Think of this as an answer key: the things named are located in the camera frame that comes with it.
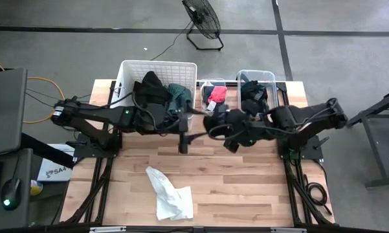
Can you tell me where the black computer mouse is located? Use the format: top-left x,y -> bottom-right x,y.
0,177 -> 21,212

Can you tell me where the black metal stand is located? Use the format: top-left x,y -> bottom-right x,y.
346,89 -> 389,188

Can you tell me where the black Puma underwear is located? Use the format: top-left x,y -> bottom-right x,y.
240,80 -> 269,116

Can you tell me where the yellow round object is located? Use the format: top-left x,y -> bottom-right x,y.
30,179 -> 43,197

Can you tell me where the teal garment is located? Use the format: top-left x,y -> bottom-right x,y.
166,83 -> 194,117

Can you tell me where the large black garment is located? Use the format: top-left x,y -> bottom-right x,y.
132,71 -> 171,107

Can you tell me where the white cardboard box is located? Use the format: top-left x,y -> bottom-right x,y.
37,144 -> 75,183

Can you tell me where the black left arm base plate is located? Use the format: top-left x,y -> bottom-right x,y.
66,132 -> 122,159

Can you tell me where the large clear plastic bin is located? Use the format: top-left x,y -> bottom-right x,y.
236,69 -> 278,116

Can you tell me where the dark grey monitor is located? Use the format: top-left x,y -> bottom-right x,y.
0,67 -> 28,159

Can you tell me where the dark navy cloth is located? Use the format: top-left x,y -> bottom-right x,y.
202,85 -> 229,111

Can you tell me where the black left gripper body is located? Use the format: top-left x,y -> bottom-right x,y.
132,103 -> 191,155

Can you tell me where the coiled black cable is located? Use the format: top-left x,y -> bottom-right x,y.
302,173 -> 333,216

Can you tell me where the red cloth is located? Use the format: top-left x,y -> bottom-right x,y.
206,85 -> 228,113

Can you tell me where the black metal table frame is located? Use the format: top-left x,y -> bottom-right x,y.
60,79 -> 336,233

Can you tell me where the silver aluminium bar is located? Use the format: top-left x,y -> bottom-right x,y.
271,227 -> 307,233
89,226 -> 127,233

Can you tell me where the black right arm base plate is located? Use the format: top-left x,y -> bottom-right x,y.
276,134 -> 324,161

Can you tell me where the white plastic laundry basket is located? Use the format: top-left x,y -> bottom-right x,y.
115,60 -> 198,132

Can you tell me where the black floor fan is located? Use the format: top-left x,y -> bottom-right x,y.
181,0 -> 225,52

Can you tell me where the dark grey desk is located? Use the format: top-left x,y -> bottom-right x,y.
0,132 -> 75,229

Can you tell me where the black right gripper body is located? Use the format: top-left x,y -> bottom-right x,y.
218,107 -> 276,154

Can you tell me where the white cloth with spots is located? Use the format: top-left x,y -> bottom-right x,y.
144,166 -> 194,221

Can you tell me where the black fan cable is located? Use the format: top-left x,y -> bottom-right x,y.
149,21 -> 194,63

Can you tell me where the small clear plastic bin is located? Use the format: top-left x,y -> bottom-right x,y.
199,77 -> 229,117

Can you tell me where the yellow extension cable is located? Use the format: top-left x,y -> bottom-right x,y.
0,54 -> 66,126

